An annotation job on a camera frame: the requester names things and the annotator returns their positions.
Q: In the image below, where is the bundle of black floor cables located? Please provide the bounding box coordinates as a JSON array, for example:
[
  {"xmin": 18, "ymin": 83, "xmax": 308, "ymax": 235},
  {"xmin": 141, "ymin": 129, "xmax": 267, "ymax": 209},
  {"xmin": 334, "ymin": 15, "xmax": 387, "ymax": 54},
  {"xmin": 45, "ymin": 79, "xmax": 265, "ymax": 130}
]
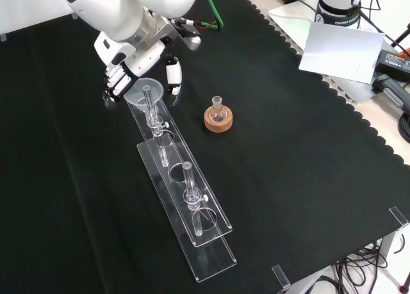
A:
[{"xmin": 331, "ymin": 241, "xmax": 410, "ymax": 294}]

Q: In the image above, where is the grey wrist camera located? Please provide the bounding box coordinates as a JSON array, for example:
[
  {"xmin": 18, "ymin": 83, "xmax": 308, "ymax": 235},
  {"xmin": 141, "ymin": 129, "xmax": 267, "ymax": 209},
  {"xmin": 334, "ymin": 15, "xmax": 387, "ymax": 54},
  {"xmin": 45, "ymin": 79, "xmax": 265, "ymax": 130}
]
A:
[{"xmin": 170, "ymin": 17, "xmax": 202, "ymax": 52}]

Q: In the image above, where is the black power adapter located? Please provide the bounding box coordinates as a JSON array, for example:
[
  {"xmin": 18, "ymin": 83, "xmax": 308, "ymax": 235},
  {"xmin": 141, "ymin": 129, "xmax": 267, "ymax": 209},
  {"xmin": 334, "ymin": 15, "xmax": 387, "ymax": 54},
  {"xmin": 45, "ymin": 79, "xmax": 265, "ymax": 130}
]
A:
[{"xmin": 374, "ymin": 49, "xmax": 410, "ymax": 76}]

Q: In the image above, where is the green cable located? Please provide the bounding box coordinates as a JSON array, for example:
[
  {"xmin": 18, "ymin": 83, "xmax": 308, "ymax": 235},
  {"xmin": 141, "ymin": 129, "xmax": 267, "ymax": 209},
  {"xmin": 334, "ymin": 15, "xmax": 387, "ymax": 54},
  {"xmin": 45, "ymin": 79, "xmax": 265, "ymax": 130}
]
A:
[{"xmin": 204, "ymin": 0, "xmax": 225, "ymax": 31}]

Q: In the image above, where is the cork ring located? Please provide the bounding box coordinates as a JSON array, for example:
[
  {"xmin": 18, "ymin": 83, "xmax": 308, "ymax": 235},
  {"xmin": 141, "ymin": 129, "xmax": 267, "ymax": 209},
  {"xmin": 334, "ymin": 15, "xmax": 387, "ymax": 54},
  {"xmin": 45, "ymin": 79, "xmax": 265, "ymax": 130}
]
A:
[{"xmin": 204, "ymin": 104, "xmax": 234, "ymax": 134}]

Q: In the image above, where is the black bench cloth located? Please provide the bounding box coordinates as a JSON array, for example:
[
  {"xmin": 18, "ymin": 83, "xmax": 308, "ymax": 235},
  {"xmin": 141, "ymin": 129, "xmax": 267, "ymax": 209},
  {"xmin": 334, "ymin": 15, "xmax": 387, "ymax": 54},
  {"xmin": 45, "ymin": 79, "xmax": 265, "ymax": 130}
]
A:
[{"xmin": 0, "ymin": 0, "xmax": 410, "ymax": 294}]

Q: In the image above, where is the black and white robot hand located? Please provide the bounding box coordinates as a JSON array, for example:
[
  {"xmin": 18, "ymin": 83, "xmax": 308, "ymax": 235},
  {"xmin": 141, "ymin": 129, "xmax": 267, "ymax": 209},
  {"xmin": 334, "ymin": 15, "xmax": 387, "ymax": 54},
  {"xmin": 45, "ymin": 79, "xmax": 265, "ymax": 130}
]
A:
[{"xmin": 94, "ymin": 31, "xmax": 184, "ymax": 110}]

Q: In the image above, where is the small round-bottom glass flask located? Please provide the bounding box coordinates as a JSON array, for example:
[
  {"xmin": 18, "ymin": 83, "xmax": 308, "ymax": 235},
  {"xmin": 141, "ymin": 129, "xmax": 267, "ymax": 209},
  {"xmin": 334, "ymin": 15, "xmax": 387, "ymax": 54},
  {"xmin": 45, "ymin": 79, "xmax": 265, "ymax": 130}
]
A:
[{"xmin": 209, "ymin": 95, "xmax": 229, "ymax": 123}]

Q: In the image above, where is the clear plastic funnel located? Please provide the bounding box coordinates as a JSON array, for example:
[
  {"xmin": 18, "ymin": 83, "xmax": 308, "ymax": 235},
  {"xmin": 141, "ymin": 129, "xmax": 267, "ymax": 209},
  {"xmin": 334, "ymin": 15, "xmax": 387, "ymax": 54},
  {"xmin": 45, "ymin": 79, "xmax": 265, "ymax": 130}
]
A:
[{"xmin": 123, "ymin": 78, "xmax": 165, "ymax": 115}]

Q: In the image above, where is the clear cloth clip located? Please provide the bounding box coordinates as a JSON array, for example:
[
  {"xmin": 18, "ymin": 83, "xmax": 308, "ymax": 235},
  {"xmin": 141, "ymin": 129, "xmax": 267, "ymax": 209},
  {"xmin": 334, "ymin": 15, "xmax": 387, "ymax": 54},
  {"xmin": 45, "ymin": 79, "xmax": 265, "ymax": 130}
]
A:
[
  {"xmin": 388, "ymin": 206, "xmax": 410, "ymax": 231},
  {"xmin": 271, "ymin": 264, "xmax": 291, "ymax": 291}
]

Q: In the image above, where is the black tripod leg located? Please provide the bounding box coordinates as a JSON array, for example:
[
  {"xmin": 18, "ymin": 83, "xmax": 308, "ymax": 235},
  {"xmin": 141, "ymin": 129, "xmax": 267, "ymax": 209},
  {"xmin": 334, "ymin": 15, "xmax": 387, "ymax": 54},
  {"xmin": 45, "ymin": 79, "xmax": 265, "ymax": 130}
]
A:
[{"xmin": 389, "ymin": 20, "xmax": 410, "ymax": 53}]

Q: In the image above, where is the clear acrylic funnel stand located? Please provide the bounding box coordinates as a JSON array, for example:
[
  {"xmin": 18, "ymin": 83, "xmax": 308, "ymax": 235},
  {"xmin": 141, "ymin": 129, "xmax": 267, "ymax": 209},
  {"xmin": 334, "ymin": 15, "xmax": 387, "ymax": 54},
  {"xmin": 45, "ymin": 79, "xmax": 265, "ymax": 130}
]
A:
[{"xmin": 125, "ymin": 84, "xmax": 238, "ymax": 284}]

